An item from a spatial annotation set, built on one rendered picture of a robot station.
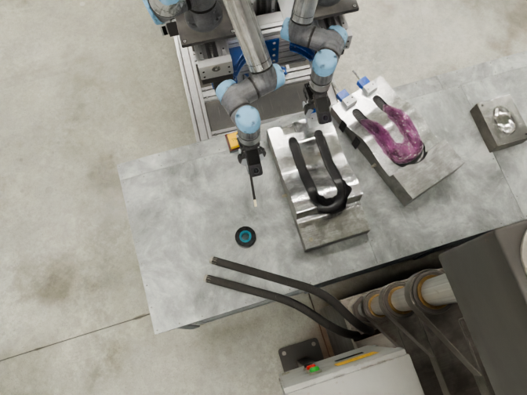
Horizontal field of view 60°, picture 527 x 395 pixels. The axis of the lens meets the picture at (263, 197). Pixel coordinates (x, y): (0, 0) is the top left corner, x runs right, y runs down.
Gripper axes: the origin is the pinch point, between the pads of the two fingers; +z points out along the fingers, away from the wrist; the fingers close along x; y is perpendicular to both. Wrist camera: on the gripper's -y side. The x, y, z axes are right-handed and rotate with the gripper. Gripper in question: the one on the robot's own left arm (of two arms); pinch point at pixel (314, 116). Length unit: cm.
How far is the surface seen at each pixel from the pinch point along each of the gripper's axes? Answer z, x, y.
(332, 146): 4.9, -3.9, -12.2
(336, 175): 3.0, -0.5, -24.7
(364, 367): -51, 24, -87
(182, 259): 15, 65, -37
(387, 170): 6.1, -21.2, -27.6
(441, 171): 2, -39, -35
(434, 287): -68, 9, -75
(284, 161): 5.3, 16.3, -12.6
